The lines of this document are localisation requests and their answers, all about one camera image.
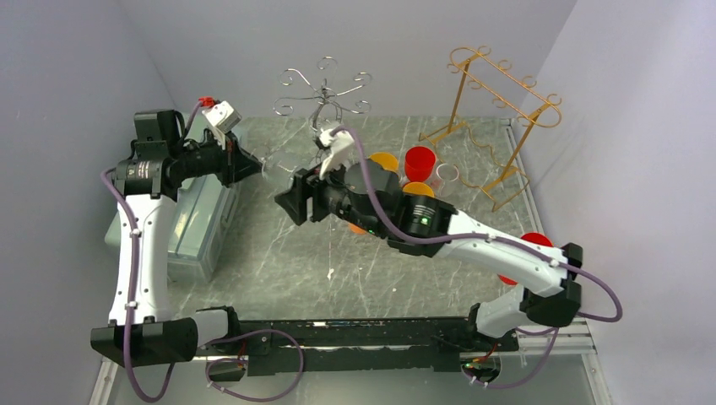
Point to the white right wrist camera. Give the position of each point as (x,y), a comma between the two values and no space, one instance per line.
(338,142)

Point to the red plastic goblet lying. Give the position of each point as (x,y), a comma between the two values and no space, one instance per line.
(533,237)

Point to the orange plastic goblet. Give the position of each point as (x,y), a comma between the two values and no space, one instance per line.
(418,188)
(386,160)
(356,229)

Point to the orange plastic goblet back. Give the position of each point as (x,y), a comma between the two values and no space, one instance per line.
(386,160)

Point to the red plastic goblet back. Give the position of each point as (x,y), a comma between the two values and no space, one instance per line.
(419,162)

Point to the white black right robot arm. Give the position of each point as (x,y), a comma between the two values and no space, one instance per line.
(546,293)

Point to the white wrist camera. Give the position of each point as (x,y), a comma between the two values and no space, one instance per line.
(221,116)
(338,142)

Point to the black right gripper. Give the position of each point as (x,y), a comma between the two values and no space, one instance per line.
(295,200)

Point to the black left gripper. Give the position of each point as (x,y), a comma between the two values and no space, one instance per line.
(235,164)

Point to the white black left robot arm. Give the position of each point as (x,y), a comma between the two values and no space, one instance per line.
(140,251)

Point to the gold wine glass rack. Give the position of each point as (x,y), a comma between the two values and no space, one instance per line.
(491,115)

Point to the clear wine glass right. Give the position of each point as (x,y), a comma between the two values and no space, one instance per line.
(444,180)

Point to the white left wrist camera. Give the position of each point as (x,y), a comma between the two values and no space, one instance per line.
(221,116)

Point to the green plastic storage box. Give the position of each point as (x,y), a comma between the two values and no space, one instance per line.
(202,208)

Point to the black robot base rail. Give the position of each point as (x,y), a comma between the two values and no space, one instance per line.
(438,343)

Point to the clear ribbed wine glass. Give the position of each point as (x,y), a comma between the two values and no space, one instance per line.
(279,170)

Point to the chrome wine glass rack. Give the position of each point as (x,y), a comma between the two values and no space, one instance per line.
(328,109)

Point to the aluminium frame rail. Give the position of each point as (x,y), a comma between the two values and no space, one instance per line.
(535,346)

